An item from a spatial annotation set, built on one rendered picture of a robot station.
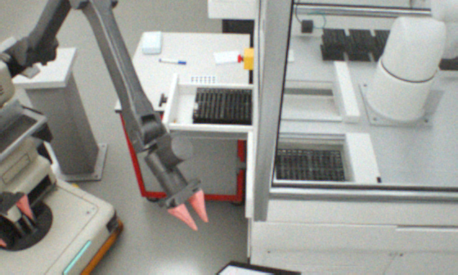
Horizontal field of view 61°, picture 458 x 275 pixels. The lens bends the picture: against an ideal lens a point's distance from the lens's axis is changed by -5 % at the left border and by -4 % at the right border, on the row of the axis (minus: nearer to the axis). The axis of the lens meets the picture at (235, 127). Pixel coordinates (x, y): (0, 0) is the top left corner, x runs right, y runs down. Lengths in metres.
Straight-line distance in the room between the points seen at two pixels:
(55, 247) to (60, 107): 0.71
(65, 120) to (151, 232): 0.76
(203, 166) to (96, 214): 0.57
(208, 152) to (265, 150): 1.03
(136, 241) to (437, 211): 1.56
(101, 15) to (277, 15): 0.46
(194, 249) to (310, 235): 1.07
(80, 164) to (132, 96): 1.64
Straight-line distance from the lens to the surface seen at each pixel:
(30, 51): 1.35
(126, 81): 0.96
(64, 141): 2.43
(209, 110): 1.59
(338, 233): 1.25
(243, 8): 2.25
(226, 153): 1.95
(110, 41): 0.99
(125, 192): 2.47
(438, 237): 1.37
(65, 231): 2.08
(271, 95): 0.83
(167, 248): 2.23
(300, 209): 1.13
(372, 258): 1.44
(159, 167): 0.93
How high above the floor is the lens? 1.94
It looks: 45 degrees down
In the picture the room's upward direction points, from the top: 1 degrees clockwise
